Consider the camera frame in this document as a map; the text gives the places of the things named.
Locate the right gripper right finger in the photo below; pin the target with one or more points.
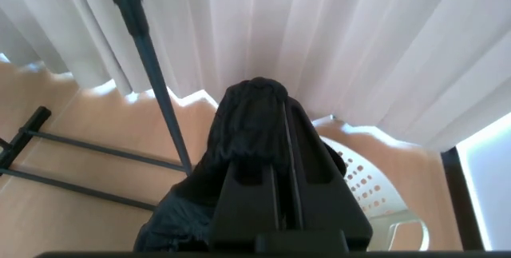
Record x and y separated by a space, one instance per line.
331 210

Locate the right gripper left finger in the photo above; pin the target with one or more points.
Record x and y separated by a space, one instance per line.
239 210

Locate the black shorts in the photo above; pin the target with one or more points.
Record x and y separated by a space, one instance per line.
247 130

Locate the white laundry basket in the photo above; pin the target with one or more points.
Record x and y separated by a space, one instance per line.
383 216

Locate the black clothes rack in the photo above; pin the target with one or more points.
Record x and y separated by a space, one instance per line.
127 2

